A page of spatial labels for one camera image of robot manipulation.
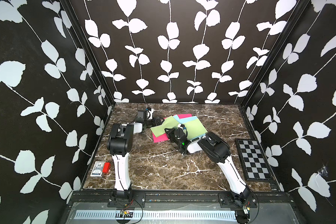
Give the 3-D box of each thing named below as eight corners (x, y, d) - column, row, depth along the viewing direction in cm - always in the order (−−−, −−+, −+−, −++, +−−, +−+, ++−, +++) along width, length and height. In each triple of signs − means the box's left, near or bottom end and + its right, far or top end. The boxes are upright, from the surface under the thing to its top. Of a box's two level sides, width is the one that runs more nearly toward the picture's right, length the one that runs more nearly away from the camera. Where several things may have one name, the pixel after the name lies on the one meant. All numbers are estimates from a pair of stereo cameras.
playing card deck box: (91, 177, 84) (89, 175, 82) (96, 162, 89) (95, 161, 88) (101, 177, 84) (100, 175, 82) (106, 162, 89) (104, 161, 88)
